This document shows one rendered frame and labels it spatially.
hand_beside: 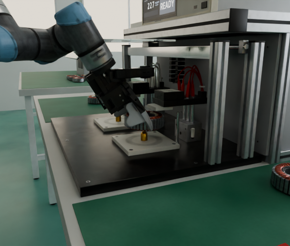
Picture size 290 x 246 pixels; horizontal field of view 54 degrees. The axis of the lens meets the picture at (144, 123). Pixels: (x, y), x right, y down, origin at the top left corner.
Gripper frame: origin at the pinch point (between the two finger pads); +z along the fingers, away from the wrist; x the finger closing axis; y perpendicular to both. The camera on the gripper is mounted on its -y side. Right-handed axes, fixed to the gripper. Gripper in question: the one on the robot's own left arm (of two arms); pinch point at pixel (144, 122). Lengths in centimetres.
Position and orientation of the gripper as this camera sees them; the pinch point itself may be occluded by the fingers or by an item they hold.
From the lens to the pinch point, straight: 80.5
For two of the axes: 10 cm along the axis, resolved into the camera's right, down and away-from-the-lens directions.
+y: -8.0, 5.7, -2.0
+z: 4.6, 7.9, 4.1
